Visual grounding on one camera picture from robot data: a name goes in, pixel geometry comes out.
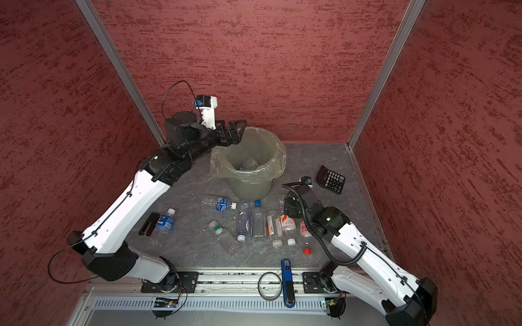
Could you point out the blue black handheld device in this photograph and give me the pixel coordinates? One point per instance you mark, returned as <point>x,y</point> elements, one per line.
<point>287,283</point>

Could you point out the clear bottle blue cap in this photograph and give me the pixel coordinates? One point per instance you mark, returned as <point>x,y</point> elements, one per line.
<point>258,219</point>

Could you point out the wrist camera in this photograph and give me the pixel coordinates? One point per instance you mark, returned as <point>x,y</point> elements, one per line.
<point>207,106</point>
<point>307,180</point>

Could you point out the black stapler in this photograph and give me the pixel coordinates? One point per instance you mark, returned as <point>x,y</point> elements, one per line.
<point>149,225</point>

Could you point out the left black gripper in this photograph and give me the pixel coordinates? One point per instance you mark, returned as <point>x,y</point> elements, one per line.
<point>234,137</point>

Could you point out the black calculator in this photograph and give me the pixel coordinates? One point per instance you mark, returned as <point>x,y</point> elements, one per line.
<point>330,180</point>

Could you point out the green label clear bottle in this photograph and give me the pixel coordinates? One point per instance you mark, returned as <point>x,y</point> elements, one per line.
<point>224,238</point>

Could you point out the left circuit board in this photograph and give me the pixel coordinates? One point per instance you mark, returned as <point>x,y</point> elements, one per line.
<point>165,303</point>

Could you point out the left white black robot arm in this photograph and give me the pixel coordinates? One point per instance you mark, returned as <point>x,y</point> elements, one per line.
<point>102,246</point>

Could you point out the clear crushed bottle white cap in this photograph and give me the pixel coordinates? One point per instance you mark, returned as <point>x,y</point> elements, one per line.
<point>243,228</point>

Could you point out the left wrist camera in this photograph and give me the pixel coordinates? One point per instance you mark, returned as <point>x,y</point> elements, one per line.
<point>207,106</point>

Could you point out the crushed blue label bottle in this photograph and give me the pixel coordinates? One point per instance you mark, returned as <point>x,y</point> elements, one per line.
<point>219,203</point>

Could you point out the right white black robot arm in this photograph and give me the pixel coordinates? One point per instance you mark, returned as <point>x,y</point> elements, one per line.
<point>359,268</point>

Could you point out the orange label bottle white cap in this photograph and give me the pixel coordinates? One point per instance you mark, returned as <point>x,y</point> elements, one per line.
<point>273,228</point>

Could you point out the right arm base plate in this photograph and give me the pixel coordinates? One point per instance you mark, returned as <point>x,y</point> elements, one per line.
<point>318,282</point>

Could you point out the red white label bottle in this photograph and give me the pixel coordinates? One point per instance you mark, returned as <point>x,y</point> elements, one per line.
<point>288,226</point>

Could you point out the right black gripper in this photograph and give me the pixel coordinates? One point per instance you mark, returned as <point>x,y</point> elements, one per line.
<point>290,207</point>

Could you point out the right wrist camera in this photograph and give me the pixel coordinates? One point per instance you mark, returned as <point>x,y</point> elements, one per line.
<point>307,180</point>

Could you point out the mesh bin with plastic liner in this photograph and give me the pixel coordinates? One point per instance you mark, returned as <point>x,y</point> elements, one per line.
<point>257,143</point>

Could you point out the circuit board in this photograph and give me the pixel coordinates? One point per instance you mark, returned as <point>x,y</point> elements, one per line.
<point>165,303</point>
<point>334,308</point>

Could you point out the right circuit board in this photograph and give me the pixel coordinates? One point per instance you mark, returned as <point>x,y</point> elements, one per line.
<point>334,308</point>

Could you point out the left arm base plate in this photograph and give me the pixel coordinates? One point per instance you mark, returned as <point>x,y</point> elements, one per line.
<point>187,281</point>

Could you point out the blue label bottle white cap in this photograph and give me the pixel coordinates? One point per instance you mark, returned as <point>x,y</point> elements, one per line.
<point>163,227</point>

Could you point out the yellow label juice bottle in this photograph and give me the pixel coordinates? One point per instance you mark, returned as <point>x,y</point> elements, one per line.
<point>249,165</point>

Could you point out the red label bottle red cap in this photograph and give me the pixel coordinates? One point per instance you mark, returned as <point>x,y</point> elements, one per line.
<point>305,239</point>

